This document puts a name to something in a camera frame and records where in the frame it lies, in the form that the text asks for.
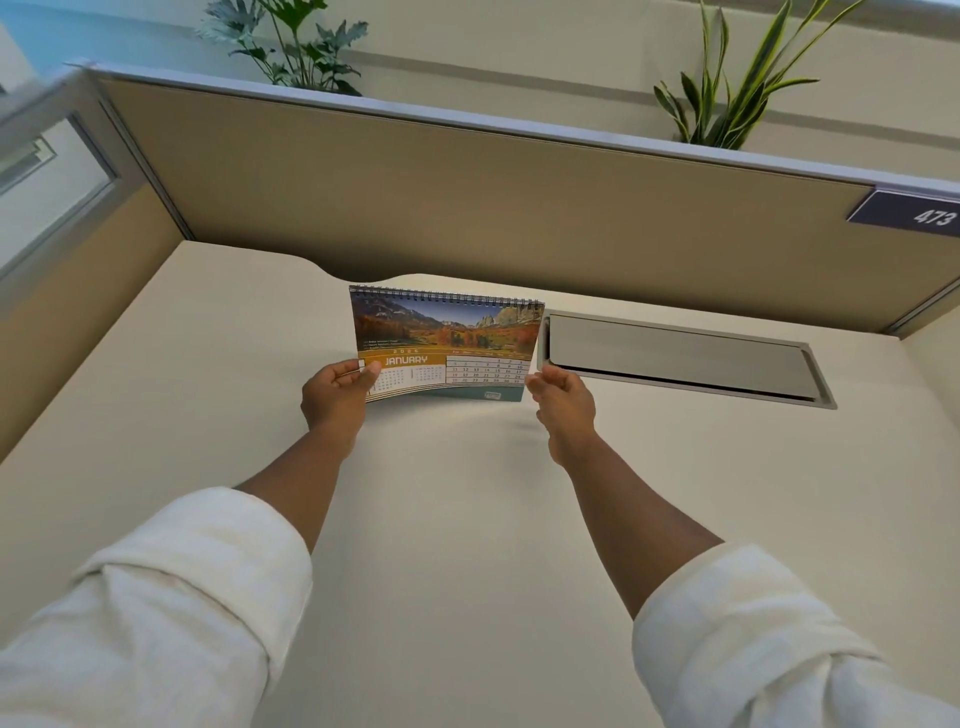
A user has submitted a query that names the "person's right hand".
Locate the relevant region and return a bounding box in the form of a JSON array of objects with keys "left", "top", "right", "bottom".
[{"left": 525, "top": 365, "right": 597, "bottom": 469}]

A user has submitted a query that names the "person's left hand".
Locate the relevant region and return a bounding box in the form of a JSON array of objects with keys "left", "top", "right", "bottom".
[{"left": 300, "top": 359, "right": 382, "bottom": 460}]

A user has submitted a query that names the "spiral desk calendar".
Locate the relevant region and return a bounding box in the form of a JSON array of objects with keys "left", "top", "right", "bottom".
[{"left": 348, "top": 284, "right": 546, "bottom": 404}]

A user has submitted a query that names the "person's right forearm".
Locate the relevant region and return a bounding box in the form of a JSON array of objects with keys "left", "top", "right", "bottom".
[{"left": 547, "top": 431, "right": 960, "bottom": 728}]

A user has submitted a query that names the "person's left forearm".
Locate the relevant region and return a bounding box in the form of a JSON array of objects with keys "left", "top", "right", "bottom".
[{"left": 0, "top": 420, "right": 366, "bottom": 728}]

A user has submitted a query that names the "beige cubicle partition panel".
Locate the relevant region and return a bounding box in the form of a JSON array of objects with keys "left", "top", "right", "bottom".
[{"left": 0, "top": 61, "right": 960, "bottom": 459}]

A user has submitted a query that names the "broad-leaf green plant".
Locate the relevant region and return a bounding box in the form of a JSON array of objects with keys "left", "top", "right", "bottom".
[{"left": 196, "top": 0, "right": 370, "bottom": 98}]

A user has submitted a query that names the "striped long-leaf green plant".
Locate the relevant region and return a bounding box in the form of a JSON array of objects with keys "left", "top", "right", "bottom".
[{"left": 652, "top": 0, "right": 871, "bottom": 151}]

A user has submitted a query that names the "glass side partition panel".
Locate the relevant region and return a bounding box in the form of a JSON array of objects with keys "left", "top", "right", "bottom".
[{"left": 0, "top": 112, "right": 121, "bottom": 279}]

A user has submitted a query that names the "dark partition number plate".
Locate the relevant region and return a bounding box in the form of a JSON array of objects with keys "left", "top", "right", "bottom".
[{"left": 846, "top": 188, "right": 960, "bottom": 239}]

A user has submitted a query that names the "grey desk cable flap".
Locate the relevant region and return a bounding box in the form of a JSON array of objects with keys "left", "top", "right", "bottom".
[{"left": 537, "top": 312, "right": 838, "bottom": 411}]

